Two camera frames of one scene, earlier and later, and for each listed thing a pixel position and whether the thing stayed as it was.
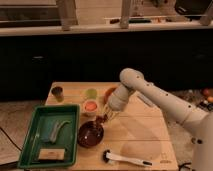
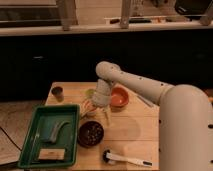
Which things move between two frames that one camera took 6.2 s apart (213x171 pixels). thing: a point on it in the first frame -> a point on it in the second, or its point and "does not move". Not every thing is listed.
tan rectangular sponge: (51, 154) does not move
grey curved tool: (54, 135) does not move
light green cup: (91, 93) does not move
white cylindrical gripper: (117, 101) -> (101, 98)
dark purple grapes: (101, 119) -> (93, 133)
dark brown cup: (58, 92) does not move
